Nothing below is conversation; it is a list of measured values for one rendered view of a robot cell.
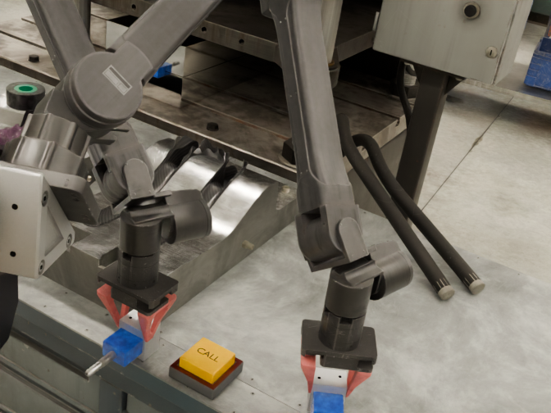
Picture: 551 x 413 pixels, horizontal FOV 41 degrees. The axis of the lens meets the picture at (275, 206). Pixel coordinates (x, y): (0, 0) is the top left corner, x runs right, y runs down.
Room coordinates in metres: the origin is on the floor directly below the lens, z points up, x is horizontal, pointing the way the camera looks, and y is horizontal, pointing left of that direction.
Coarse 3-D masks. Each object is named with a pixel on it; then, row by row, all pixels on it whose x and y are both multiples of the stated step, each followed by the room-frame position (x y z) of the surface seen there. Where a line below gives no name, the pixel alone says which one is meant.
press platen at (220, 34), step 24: (96, 0) 2.03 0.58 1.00; (120, 0) 1.99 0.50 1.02; (144, 0) 1.96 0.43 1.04; (240, 0) 2.12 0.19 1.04; (360, 0) 2.37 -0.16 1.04; (216, 24) 1.85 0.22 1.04; (240, 24) 1.88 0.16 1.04; (264, 24) 1.92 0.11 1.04; (360, 24) 2.08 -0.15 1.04; (240, 48) 1.82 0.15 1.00; (264, 48) 1.79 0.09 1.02; (336, 48) 1.82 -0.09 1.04; (360, 48) 1.97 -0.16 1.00; (336, 72) 1.65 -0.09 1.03; (408, 72) 2.06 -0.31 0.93
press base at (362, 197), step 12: (396, 144) 2.11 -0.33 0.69; (384, 156) 2.02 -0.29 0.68; (396, 156) 2.13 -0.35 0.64; (372, 168) 1.96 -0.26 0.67; (396, 168) 2.16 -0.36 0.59; (360, 180) 1.88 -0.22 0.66; (360, 192) 1.90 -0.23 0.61; (360, 204) 1.92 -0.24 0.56; (372, 204) 2.02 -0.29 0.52; (384, 216) 2.16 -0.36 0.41
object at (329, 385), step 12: (324, 372) 0.83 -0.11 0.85; (336, 372) 0.84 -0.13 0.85; (312, 384) 0.80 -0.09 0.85; (324, 384) 0.81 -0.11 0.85; (336, 384) 0.81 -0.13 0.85; (312, 396) 0.80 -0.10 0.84; (324, 396) 0.80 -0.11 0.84; (336, 396) 0.80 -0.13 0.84; (312, 408) 0.78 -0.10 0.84; (324, 408) 0.77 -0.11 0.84; (336, 408) 0.78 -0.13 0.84
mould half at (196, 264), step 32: (160, 160) 1.28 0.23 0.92; (192, 160) 1.28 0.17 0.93; (224, 192) 1.20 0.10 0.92; (256, 192) 1.20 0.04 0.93; (224, 224) 1.13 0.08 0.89; (256, 224) 1.20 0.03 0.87; (288, 224) 1.32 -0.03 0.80; (64, 256) 1.00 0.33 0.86; (96, 256) 0.97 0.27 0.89; (160, 256) 1.00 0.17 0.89; (192, 256) 1.02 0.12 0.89; (224, 256) 1.11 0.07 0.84; (96, 288) 0.97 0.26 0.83; (192, 288) 1.02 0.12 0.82
